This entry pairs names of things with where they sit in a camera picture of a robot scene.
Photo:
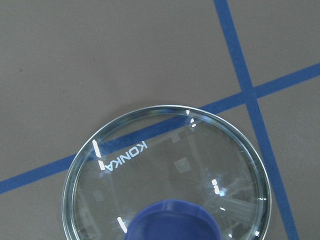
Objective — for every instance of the glass pot lid blue knob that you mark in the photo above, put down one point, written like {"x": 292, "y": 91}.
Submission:
{"x": 167, "y": 172}

